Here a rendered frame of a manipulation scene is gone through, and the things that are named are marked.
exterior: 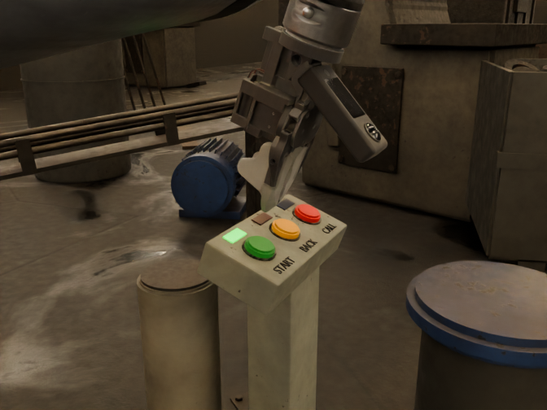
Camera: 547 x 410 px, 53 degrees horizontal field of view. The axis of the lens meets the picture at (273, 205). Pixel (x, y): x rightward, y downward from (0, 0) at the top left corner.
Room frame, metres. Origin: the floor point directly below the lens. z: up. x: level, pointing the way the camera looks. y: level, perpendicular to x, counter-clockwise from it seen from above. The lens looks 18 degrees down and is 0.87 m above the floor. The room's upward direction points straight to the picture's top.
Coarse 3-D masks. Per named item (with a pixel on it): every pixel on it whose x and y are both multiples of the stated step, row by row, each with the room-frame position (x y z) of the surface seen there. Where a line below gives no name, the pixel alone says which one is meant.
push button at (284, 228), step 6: (276, 222) 0.72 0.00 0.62; (282, 222) 0.73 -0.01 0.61; (288, 222) 0.73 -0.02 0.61; (276, 228) 0.71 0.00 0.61; (282, 228) 0.71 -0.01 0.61; (288, 228) 0.72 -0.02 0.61; (294, 228) 0.72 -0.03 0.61; (282, 234) 0.70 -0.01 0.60; (288, 234) 0.70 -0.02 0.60; (294, 234) 0.71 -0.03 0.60
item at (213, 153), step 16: (208, 144) 2.59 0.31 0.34; (224, 144) 2.66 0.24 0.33; (192, 160) 2.39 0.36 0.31; (208, 160) 2.38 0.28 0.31; (224, 160) 2.46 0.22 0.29; (176, 176) 2.38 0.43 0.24; (192, 176) 2.37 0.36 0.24; (208, 176) 2.36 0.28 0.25; (224, 176) 2.35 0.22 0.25; (240, 176) 2.51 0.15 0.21; (176, 192) 2.38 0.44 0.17; (192, 192) 2.37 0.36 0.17; (208, 192) 2.36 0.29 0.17; (224, 192) 2.35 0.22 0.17; (192, 208) 2.37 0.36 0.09; (208, 208) 2.36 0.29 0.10; (224, 208) 2.37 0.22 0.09; (240, 208) 2.53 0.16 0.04
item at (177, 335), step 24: (168, 264) 0.79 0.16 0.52; (192, 264) 0.79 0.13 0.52; (144, 288) 0.72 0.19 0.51; (168, 288) 0.71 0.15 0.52; (192, 288) 0.72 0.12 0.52; (216, 288) 0.75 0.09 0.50; (144, 312) 0.72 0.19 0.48; (168, 312) 0.70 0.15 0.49; (192, 312) 0.71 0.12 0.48; (216, 312) 0.75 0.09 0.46; (144, 336) 0.72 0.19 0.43; (168, 336) 0.70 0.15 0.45; (192, 336) 0.71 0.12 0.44; (216, 336) 0.74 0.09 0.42; (144, 360) 0.73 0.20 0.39; (168, 360) 0.70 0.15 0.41; (192, 360) 0.71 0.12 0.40; (216, 360) 0.74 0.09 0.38; (168, 384) 0.70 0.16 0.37; (192, 384) 0.71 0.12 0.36; (216, 384) 0.74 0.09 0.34; (168, 408) 0.70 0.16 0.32; (192, 408) 0.71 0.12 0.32; (216, 408) 0.74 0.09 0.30
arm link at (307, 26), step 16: (304, 0) 0.59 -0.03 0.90; (320, 0) 0.66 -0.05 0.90; (288, 16) 0.61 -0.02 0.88; (304, 16) 0.58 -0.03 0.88; (320, 16) 0.58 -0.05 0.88; (336, 16) 0.58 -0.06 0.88; (352, 16) 0.59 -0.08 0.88; (288, 32) 0.61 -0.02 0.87; (304, 32) 0.59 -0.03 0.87; (320, 32) 0.59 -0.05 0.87; (336, 32) 0.59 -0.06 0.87; (352, 32) 0.61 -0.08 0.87; (336, 48) 0.60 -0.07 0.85
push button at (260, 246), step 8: (248, 240) 0.65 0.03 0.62; (256, 240) 0.66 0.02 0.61; (264, 240) 0.66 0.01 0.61; (248, 248) 0.64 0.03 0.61; (256, 248) 0.64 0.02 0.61; (264, 248) 0.65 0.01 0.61; (272, 248) 0.65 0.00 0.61; (256, 256) 0.64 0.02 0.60; (264, 256) 0.64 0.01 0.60; (272, 256) 0.65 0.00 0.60
